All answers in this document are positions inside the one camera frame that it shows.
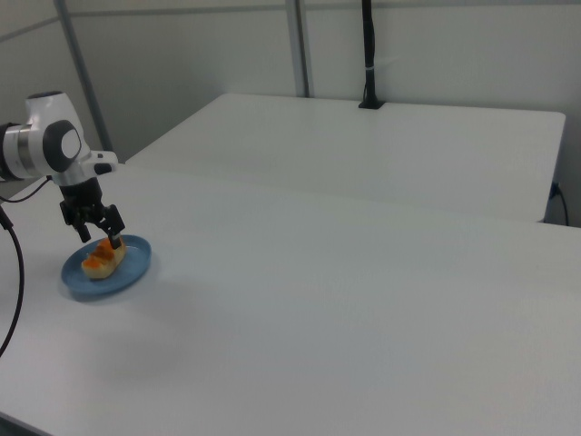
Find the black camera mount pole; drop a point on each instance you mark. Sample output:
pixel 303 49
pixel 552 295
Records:
pixel 370 54

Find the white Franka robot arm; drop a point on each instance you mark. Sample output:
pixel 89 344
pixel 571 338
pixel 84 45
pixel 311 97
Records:
pixel 45 145

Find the orange-topped bread piece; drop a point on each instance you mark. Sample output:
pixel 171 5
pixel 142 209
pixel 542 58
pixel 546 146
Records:
pixel 103 261

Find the grey partition frame post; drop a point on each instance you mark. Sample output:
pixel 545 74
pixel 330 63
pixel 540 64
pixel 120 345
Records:
pixel 299 45

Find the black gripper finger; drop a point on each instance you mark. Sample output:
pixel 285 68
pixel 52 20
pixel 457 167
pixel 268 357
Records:
pixel 82 229
pixel 113 227

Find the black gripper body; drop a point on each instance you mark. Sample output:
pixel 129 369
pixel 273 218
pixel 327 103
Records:
pixel 84 196

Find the blue round plate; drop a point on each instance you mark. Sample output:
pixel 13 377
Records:
pixel 131 268

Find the white side table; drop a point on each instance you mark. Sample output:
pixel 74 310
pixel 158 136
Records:
pixel 363 154

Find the grey slanted frame post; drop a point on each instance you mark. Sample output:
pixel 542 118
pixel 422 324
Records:
pixel 81 68

